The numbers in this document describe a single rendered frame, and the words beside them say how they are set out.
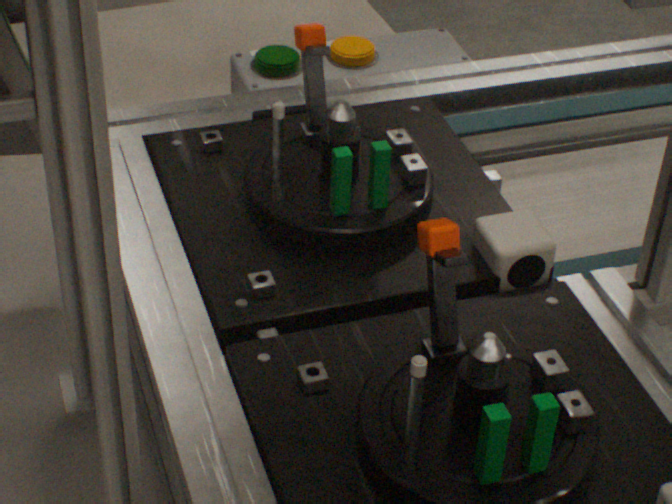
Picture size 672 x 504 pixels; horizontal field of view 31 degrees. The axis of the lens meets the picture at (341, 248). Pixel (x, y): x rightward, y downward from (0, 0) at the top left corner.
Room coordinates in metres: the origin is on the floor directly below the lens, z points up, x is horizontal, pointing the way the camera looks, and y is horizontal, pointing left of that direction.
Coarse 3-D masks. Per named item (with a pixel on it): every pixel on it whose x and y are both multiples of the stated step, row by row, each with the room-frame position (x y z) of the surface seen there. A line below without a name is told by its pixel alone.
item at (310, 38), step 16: (304, 32) 0.79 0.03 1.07; (320, 32) 0.80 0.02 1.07; (304, 48) 0.79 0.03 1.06; (320, 48) 0.78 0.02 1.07; (304, 64) 0.79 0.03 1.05; (320, 64) 0.79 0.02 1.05; (304, 80) 0.79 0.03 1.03; (320, 80) 0.79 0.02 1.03; (320, 96) 0.78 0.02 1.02; (320, 112) 0.78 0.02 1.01
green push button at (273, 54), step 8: (264, 48) 0.95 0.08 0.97; (272, 48) 0.95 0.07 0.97; (280, 48) 0.95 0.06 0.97; (288, 48) 0.95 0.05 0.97; (256, 56) 0.94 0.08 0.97; (264, 56) 0.93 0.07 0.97; (272, 56) 0.94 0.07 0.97; (280, 56) 0.94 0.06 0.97; (288, 56) 0.94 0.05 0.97; (296, 56) 0.94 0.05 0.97; (256, 64) 0.93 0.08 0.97; (264, 64) 0.92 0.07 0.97; (272, 64) 0.92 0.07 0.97; (280, 64) 0.92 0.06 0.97; (288, 64) 0.92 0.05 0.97; (296, 64) 0.93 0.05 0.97; (264, 72) 0.92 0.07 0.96; (272, 72) 0.92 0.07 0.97; (280, 72) 0.92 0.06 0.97; (288, 72) 0.92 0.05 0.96
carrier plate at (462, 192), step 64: (256, 128) 0.82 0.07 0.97; (384, 128) 0.83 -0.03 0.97; (448, 128) 0.83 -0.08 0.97; (192, 192) 0.73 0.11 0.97; (448, 192) 0.74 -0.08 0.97; (192, 256) 0.65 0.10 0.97; (256, 256) 0.65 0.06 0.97; (320, 256) 0.66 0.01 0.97; (384, 256) 0.66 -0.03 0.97; (256, 320) 0.59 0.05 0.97; (320, 320) 0.60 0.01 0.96
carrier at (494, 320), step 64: (384, 320) 0.59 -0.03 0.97; (512, 320) 0.60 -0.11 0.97; (576, 320) 0.60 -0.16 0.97; (256, 384) 0.53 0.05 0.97; (384, 384) 0.51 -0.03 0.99; (448, 384) 0.52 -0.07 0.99; (512, 384) 0.52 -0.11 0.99; (576, 384) 0.52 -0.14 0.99; (640, 384) 0.55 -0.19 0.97; (320, 448) 0.48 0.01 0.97; (384, 448) 0.46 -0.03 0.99; (448, 448) 0.47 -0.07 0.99; (512, 448) 0.47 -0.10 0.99; (576, 448) 0.47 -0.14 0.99; (640, 448) 0.49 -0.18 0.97
